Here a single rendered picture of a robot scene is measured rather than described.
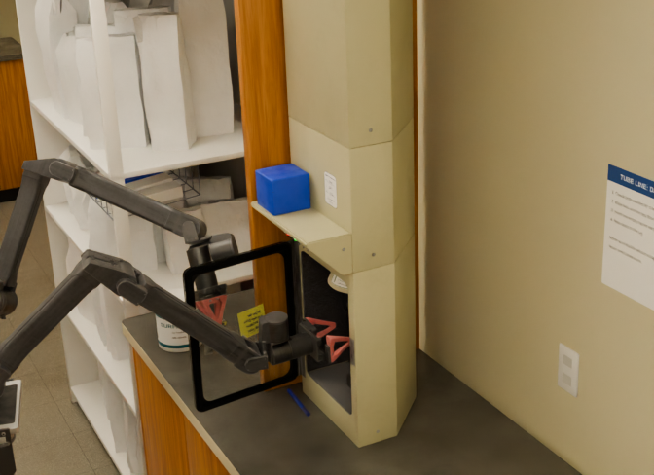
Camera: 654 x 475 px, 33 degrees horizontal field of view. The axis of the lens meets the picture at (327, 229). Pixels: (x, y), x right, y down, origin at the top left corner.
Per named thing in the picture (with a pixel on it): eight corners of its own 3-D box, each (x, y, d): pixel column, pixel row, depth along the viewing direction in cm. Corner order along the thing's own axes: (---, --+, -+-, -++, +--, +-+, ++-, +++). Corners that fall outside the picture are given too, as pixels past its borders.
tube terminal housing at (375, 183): (382, 368, 311) (377, 100, 283) (445, 420, 284) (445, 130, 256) (302, 390, 301) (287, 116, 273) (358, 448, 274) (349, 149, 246)
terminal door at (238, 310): (298, 379, 298) (291, 239, 283) (196, 414, 282) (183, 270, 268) (297, 377, 298) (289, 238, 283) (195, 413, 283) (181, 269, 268)
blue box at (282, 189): (293, 197, 278) (291, 162, 274) (310, 208, 269) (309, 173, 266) (257, 203, 274) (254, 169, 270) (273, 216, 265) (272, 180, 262)
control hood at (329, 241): (293, 230, 284) (291, 193, 280) (353, 274, 257) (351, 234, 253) (252, 238, 279) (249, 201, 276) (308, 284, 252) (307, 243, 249)
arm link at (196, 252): (188, 246, 287) (182, 247, 282) (213, 239, 286) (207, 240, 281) (195, 272, 287) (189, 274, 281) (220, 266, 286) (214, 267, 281)
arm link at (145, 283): (106, 273, 257) (110, 294, 248) (121, 254, 256) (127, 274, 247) (245, 359, 277) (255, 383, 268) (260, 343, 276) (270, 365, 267)
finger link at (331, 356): (343, 319, 278) (308, 329, 275) (356, 330, 272) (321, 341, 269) (345, 344, 281) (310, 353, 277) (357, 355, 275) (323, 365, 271)
